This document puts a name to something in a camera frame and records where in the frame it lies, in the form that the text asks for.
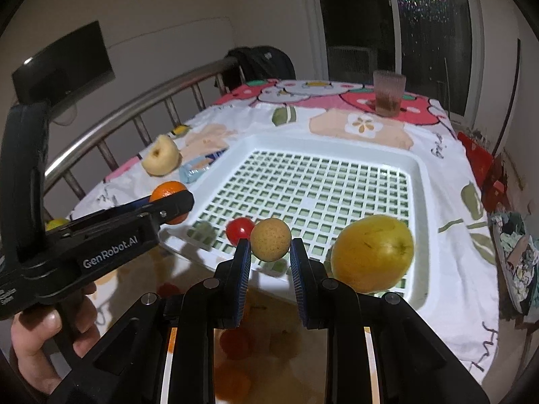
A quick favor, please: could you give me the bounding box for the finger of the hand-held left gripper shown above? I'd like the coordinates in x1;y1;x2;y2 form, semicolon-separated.
101;196;154;213
67;191;195;236

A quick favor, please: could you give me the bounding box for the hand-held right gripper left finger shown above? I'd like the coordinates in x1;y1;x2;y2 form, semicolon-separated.
51;238;253;404

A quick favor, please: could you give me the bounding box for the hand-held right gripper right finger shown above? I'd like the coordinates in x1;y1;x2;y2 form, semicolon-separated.
290;238;491;404

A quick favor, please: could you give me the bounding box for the small orange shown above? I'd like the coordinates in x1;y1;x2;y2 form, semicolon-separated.
150;181;189;225
216;366;253;402

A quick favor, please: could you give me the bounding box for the small brown round fruit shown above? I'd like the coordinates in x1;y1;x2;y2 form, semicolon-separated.
250;217;292;262

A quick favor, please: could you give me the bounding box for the red cherry tomato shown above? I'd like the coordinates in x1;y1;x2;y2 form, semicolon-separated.
226;216;255;245

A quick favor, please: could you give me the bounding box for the white plastic lattice tray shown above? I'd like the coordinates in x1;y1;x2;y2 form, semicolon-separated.
159;132;431;310

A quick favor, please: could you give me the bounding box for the person's left hand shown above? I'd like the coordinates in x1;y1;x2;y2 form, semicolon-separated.
9;282;102;396

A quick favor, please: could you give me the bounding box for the blue tissue packet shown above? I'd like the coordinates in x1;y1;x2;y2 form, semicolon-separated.
179;151;224;183

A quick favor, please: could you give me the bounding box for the pale yellow apple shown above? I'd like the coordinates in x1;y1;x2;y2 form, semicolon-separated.
141;135;183;176

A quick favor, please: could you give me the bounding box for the large yellow pear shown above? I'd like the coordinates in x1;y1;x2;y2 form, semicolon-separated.
330;214;415;294

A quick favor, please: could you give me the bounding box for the white fruit printed sheet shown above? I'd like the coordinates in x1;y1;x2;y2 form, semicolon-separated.
69;79;502;383

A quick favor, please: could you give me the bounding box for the black jacket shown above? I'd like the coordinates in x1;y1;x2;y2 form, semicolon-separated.
223;46;295;93

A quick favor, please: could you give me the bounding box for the pink ribbed glass cup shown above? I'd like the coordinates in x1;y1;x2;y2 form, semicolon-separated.
373;70;407;117

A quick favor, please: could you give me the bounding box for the pile of mixed clutter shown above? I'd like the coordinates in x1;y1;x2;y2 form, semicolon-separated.
488;210;539;316

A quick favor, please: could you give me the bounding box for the red bag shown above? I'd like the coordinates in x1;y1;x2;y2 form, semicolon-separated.
457;131;493;186

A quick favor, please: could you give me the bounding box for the sliding glass door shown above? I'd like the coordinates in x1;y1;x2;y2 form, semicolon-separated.
314;0;485;119

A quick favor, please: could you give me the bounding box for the dark leaning pole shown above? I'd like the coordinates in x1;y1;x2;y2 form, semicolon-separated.
490;38;520;156

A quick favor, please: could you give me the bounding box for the television cable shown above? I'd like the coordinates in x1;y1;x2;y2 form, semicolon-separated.
51;101;78;126

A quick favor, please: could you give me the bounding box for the metal bed rail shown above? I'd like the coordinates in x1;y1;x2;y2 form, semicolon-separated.
42;57;241;203

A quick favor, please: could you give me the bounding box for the black wall television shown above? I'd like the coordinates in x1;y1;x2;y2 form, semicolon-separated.
12;20;115;104

